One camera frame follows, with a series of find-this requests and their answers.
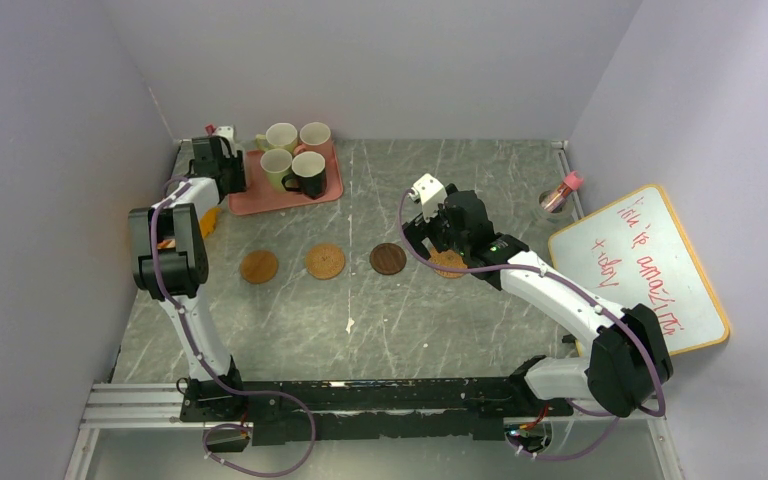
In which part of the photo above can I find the woven coaster light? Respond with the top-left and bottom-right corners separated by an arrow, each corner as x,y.
429,248 -> 467,279

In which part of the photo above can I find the woven coaster tan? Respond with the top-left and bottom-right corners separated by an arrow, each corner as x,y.
305,243 -> 346,280

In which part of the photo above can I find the black mug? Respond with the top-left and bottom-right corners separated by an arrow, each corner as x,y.
282,151 -> 327,199

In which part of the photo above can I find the pink mug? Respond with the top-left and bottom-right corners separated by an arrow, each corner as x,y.
297,122 -> 334,157

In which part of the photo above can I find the light wooden coaster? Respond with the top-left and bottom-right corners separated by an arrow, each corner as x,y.
239,250 -> 279,285

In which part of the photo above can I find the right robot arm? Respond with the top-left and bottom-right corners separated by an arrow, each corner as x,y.
399,175 -> 673,418

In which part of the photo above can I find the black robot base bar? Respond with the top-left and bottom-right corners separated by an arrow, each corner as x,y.
179,377 -> 572,446

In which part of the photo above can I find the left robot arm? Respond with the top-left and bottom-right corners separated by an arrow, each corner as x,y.
128,127 -> 247,420

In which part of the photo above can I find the dark brown wooden coaster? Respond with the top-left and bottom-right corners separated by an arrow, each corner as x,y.
369,242 -> 407,275

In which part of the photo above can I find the pink serving tray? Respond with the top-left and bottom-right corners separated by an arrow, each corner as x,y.
228,142 -> 346,217

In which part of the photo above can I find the green mug front middle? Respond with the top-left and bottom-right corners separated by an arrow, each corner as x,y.
260,148 -> 293,194

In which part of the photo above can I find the green mug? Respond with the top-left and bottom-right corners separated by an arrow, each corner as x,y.
260,148 -> 293,194
255,122 -> 299,153

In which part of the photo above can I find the yellow plastic bin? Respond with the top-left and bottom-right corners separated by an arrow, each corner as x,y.
158,205 -> 224,252

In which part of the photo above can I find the green mug back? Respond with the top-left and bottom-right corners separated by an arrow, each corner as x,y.
255,122 -> 299,153

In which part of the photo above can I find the glass jar with markers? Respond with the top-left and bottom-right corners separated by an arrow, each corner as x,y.
540,171 -> 583,213

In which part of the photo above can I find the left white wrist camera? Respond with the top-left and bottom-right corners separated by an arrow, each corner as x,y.
205,124 -> 238,151

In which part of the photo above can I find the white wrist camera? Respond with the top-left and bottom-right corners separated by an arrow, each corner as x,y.
408,173 -> 448,223
205,124 -> 238,151

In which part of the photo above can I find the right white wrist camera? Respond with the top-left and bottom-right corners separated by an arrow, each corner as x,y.
408,173 -> 448,223

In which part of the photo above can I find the whiteboard with yellow frame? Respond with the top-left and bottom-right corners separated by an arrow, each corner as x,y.
548,184 -> 731,354

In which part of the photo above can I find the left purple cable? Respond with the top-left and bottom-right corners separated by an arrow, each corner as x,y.
149,175 -> 318,480

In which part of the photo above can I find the purple cable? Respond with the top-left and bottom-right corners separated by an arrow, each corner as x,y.
149,175 -> 318,480
398,186 -> 668,463

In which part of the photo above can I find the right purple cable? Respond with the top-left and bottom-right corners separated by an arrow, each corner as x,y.
398,186 -> 668,463

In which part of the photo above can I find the aluminium rail frame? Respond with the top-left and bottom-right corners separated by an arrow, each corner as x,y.
66,377 -> 683,479

